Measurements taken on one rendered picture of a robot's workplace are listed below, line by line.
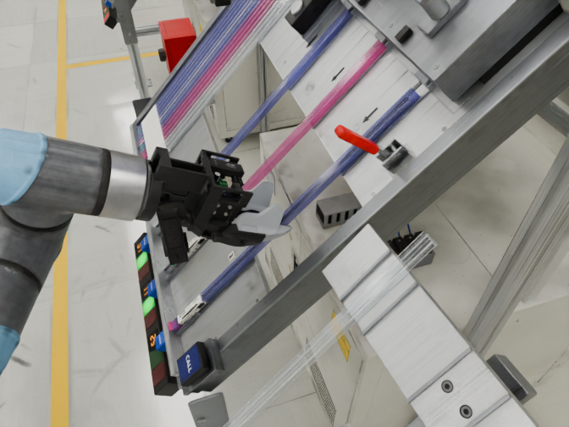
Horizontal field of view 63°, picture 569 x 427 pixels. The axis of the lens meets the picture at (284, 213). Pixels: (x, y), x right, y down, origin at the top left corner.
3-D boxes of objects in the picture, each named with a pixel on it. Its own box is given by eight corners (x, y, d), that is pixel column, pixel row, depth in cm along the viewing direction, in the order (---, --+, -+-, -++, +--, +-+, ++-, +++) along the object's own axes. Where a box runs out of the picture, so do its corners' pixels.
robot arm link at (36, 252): (-42, 294, 52) (-32, 238, 45) (2, 219, 59) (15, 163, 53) (33, 314, 54) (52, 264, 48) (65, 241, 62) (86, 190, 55)
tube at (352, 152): (177, 331, 75) (171, 330, 74) (175, 324, 76) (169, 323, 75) (421, 97, 57) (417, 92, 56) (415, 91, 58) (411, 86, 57)
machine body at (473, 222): (337, 466, 127) (366, 358, 83) (264, 269, 173) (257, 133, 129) (536, 392, 141) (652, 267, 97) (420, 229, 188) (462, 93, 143)
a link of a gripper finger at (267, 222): (313, 219, 61) (251, 204, 56) (291, 249, 64) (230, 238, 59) (306, 202, 63) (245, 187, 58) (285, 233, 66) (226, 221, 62)
